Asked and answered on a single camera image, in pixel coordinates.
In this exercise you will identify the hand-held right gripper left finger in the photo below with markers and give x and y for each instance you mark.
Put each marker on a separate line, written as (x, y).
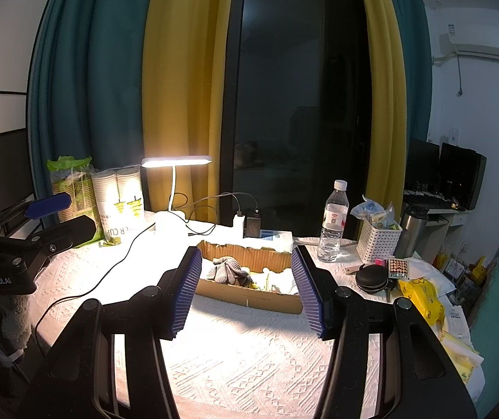
(186, 292)

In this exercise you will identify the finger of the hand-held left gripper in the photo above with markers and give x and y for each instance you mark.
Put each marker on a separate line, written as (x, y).
(66, 232)
(48, 207)

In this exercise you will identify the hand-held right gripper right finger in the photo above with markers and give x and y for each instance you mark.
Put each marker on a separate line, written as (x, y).
(310, 292)

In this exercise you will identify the white cloth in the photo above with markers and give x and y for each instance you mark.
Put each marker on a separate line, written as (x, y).
(282, 284)

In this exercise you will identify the grey knit gloves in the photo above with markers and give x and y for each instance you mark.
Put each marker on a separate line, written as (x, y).
(227, 270)

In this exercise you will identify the cardboard box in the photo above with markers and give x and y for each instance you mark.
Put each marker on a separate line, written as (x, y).
(249, 302)

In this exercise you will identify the green paper cups pack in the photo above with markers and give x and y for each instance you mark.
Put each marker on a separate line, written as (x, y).
(79, 187)

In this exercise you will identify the white paper cups pack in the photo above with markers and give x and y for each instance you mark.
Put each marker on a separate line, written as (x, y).
(109, 200)

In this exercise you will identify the black round case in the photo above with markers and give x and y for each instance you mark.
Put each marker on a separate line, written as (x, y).
(371, 277)

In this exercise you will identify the blue white box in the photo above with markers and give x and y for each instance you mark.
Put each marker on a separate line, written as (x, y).
(275, 238)

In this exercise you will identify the white desk lamp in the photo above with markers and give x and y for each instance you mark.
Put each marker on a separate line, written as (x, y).
(170, 227)

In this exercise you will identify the clear water bottle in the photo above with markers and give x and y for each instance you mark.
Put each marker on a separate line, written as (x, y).
(333, 227)

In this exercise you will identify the white plastic basket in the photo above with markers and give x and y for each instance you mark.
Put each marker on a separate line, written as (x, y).
(378, 241)

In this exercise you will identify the white embossed tablecloth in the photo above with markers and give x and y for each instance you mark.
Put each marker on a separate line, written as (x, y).
(240, 358)

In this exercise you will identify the white charger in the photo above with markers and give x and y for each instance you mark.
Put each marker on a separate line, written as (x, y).
(239, 225)

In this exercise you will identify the black power adapter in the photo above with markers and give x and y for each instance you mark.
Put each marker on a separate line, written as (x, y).
(253, 225)

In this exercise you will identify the patterned card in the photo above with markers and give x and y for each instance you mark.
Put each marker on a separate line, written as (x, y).
(400, 268)

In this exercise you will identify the small packets bundle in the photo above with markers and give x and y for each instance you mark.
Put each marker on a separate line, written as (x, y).
(373, 214)

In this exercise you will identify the yellow plastic bag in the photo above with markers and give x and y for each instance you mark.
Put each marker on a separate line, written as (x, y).
(421, 301)

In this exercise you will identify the steel thermos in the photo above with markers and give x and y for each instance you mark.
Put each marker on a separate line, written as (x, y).
(408, 232)

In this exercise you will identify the wide teal curtain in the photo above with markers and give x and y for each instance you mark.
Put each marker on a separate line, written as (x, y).
(92, 74)

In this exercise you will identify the black keyboard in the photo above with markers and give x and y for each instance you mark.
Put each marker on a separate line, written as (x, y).
(428, 200)

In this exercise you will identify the white yellow plastic bags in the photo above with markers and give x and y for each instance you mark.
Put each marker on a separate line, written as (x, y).
(461, 358)

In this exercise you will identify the black monitor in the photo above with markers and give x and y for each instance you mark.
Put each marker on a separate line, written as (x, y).
(421, 161)

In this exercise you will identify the wide yellow curtain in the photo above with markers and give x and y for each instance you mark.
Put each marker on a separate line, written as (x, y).
(179, 74)

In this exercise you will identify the black computer case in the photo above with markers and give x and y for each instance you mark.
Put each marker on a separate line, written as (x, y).
(461, 174)

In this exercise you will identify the dark glass door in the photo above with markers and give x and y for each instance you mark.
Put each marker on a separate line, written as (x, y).
(297, 96)

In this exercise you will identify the narrow yellow curtain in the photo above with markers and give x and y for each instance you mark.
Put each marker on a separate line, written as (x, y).
(384, 96)

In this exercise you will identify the narrow teal curtain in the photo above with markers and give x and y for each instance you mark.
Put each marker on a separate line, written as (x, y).
(417, 74)

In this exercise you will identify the white air conditioner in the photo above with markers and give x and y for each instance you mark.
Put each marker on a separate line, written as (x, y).
(480, 48)

